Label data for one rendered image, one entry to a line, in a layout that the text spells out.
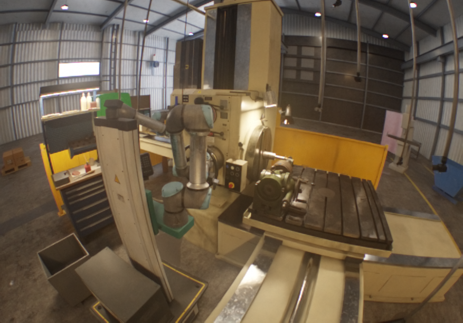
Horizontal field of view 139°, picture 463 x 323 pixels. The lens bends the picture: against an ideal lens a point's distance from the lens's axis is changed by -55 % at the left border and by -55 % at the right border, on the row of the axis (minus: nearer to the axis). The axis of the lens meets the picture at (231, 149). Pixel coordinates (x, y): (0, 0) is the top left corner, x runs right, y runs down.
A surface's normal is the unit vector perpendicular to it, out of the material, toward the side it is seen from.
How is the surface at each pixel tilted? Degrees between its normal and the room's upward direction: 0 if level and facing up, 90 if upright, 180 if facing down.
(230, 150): 90
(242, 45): 90
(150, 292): 0
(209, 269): 0
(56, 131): 90
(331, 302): 0
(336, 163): 90
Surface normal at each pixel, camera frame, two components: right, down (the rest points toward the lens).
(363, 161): -0.47, 0.25
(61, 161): 0.88, 0.18
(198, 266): 0.04, -0.95
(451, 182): -1.00, -0.04
